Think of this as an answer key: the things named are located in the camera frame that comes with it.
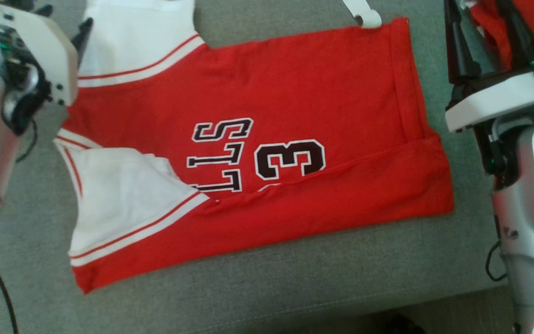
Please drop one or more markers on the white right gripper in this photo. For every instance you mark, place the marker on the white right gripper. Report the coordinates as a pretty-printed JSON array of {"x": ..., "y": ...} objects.
[{"x": 503, "y": 104}]

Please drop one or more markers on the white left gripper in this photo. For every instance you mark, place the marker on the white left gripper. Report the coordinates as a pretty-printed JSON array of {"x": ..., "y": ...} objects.
[{"x": 44, "y": 51}]

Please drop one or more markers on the red basketball jersey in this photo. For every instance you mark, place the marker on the red basketball jersey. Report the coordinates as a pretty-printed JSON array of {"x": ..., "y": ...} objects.
[{"x": 295, "y": 83}]

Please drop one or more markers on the grey fabric sofa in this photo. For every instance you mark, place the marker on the grey fabric sofa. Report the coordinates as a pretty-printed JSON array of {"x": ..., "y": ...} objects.
[{"x": 248, "y": 287}]

